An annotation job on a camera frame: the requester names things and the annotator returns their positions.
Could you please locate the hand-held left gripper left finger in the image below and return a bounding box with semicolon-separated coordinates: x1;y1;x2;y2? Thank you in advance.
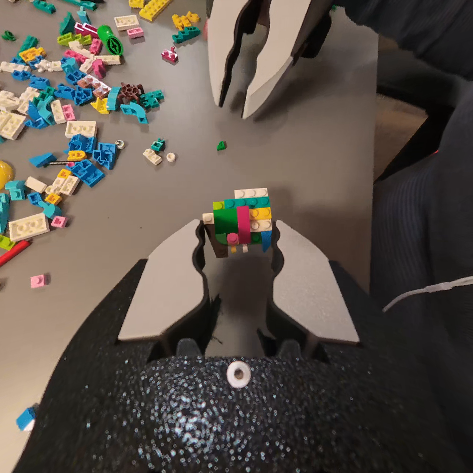
118;219;213;352

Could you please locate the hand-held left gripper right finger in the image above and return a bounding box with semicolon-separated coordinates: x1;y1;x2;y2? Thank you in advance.
267;220;361;353

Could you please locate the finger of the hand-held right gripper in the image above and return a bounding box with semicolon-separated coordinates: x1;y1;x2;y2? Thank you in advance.
241;0;315;120
206;0;259;109

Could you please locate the multicoloured toy brick assembly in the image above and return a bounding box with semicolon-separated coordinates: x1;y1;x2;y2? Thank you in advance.
202;188;274;258

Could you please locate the person's right forearm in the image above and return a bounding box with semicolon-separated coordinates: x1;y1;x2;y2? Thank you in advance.
331;0;473;80

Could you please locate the grey desk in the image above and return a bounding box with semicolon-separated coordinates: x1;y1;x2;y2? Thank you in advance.
0;0;379;473

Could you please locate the brown gear piece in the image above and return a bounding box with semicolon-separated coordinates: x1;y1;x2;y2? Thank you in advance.
119;83;145;105

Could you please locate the green cylinder piece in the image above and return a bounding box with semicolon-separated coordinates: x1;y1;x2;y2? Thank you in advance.
97;25;123;57

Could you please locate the person's dark striped clothing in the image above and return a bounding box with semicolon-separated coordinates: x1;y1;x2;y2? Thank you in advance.
370;74;473;473

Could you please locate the red toy stick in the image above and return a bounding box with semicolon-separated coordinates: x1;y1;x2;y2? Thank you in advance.
0;240;33;267

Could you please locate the pile of loose toy bricks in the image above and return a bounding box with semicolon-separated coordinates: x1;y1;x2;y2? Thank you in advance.
0;0;202;259

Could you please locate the blue sloped brick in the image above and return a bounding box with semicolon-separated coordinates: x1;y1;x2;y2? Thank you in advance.
16;404;40;432

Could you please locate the white drawstring cord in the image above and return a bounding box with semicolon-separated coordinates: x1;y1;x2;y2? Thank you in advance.
382;275;473;313

